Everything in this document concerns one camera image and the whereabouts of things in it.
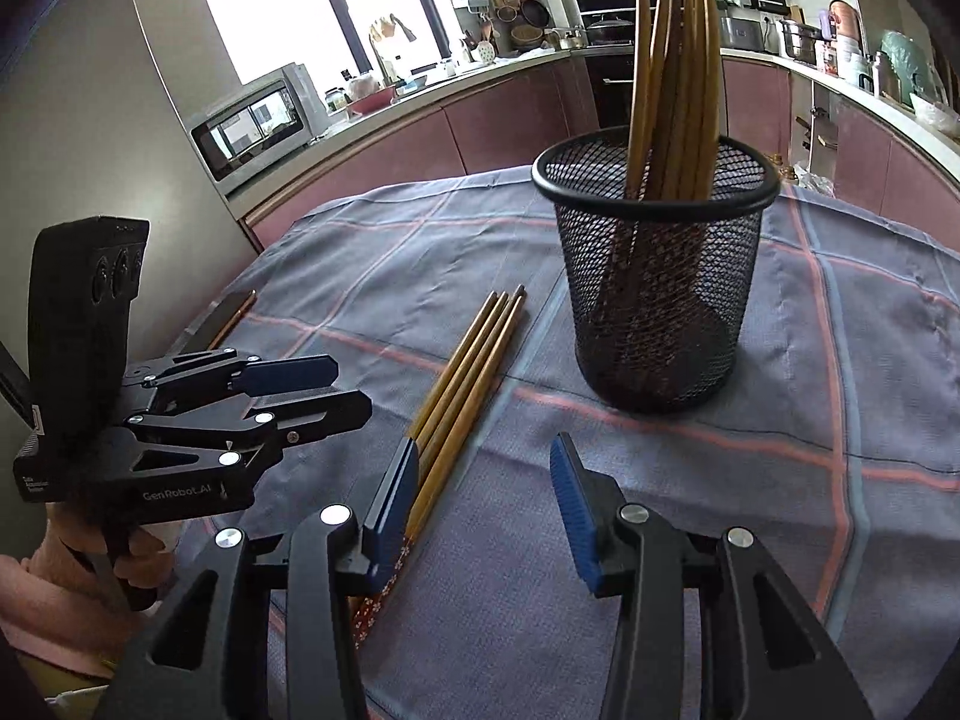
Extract person's left hand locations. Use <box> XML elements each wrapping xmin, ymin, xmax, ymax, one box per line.
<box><xmin>45</xmin><ymin>502</ymin><xmax>181</xmax><ymax>608</ymax></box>

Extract black mesh utensil holder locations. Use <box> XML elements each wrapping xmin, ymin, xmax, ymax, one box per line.
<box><xmin>531</xmin><ymin>127</ymin><xmax>781</xmax><ymax>415</ymax></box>

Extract white bowl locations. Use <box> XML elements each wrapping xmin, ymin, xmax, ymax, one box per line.
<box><xmin>909</xmin><ymin>92</ymin><xmax>960</xmax><ymax>128</ymax></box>

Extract pink base cabinets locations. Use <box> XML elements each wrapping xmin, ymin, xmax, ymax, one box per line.
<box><xmin>238</xmin><ymin>45</ymin><xmax>601</xmax><ymax>252</ymax></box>
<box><xmin>720</xmin><ymin>49</ymin><xmax>960</xmax><ymax>230</ymax></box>

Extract steel stock pot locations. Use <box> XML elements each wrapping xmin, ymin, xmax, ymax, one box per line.
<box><xmin>778</xmin><ymin>19</ymin><xmax>822</xmax><ymax>65</ymax></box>

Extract black range hood stove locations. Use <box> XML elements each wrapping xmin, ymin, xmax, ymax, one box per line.
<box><xmin>574</xmin><ymin>0</ymin><xmax>638</xmax><ymax>46</ymax></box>

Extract pink kettle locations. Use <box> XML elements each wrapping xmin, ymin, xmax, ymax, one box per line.
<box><xmin>829</xmin><ymin>0</ymin><xmax>863</xmax><ymax>42</ymax></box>

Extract person's left forearm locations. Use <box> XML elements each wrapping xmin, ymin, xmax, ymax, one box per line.
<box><xmin>0</xmin><ymin>553</ymin><xmax>125</xmax><ymax>665</ymax></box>

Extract green countertop appliance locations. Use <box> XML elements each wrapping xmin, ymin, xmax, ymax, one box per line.
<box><xmin>879</xmin><ymin>28</ymin><xmax>946</xmax><ymax>102</ymax></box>

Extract grey refrigerator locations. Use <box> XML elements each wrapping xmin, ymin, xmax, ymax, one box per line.
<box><xmin>0</xmin><ymin>0</ymin><xmax>263</xmax><ymax>421</ymax></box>

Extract white plastic bag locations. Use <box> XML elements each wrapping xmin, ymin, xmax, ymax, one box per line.
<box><xmin>784</xmin><ymin>161</ymin><xmax>833</xmax><ymax>200</ymax></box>

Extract blue plaid tablecloth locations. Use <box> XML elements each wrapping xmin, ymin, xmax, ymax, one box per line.
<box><xmin>240</xmin><ymin>157</ymin><xmax>960</xmax><ymax>720</ymax></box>

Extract black built-in oven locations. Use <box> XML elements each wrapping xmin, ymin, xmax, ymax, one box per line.
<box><xmin>581</xmin><ymin>52</ymin><xmax>638</xmax><ymax>132</ymax></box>

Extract bunch of wooden chopsticks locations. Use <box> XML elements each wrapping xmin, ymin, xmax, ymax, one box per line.
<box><xmin>604</xmin><ymin>0</ymin><xmax>727</xmax><ymax>361</ymax></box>

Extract brown wooden chopstick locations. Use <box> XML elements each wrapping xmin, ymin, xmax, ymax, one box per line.
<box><xmin>352</xmin><ymin>285</ymin><xmax>527</xmax><ymax>650</ymax></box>
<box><xmin>415</xmin><ymin>289</ymin><xmax>511</xmax><ymax>458</ymax></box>
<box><xmin>199</xmin><ymin>289</ymin><xmax>258</xmax><ymax>350</ymax></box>
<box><xmin>406</xmin><ymin>291</ymin><xmax>500</xmax><ymax>440</ymax></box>
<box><xmin>401</xmin><ymin>292</ymin><xmax>520</xmax><ymax>541</ymax></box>

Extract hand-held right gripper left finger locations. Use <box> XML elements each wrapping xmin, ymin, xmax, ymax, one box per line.
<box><xmin>97</xmin><ymin>436</ymin><xmax>419</xmax><ymax>720</ymax></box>

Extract kitchen window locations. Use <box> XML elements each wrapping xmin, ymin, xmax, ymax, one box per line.
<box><xmin>186</xmin><ymin>0</ymin><xmax>443</xmax><ymax>87</ymax></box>

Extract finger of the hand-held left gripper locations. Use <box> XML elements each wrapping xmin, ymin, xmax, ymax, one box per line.
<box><xmin>126</xmin><ymin>388</ymin><xmax>374</xmax><ymax>467</ymax></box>
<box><xmin>124</xmin><ymin>349</ymin><xmax>340</xmax><ymax>413</ymax></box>

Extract sink faucet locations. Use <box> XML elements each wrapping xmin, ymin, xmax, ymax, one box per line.
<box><xmin>369</xmin><ymin>13</ymin><xmax>417</xmax><ymax>87</ymax></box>

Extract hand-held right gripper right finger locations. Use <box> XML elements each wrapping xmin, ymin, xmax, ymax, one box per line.
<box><xmin>550</xmin><ymin>433</ymin><xmax>875</xmax><ymax>720</ymax></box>

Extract silver toaster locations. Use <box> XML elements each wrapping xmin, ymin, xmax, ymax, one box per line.
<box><xmin>718</xmin><ymin>15</ymin><xmax>766</xmax><ymax>53</ymax></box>

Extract black lidded wok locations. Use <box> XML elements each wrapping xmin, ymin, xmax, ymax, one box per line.
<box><xmin>585</xmin><ymin>13</ymin><xmax>637</xmax><ymax>46</ymax></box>

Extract white microwave oven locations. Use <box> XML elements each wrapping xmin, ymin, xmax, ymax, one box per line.
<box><xmin>186</xmin><ymin>62</ymin><xmax>329</xmax><ymax>196</ymax></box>

